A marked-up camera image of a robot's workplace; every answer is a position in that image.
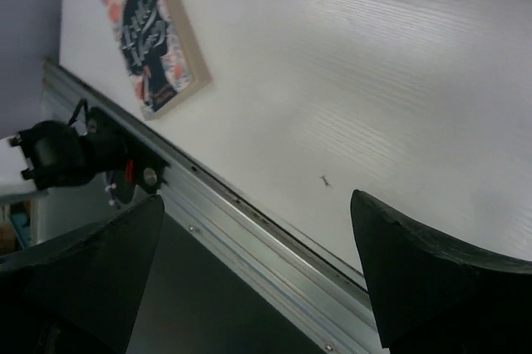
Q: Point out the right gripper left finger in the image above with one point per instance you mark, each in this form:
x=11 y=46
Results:
x=81 y=291

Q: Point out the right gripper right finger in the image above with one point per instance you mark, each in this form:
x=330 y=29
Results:
x=433 y=293

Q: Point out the Little Women book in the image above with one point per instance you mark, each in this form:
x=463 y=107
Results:
x=162 y=56

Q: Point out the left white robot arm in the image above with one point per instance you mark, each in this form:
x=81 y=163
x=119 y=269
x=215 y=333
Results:
x=57 y=154

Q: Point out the aluminium mounting rail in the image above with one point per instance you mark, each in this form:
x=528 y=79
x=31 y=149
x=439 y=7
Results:
x=327 y=306

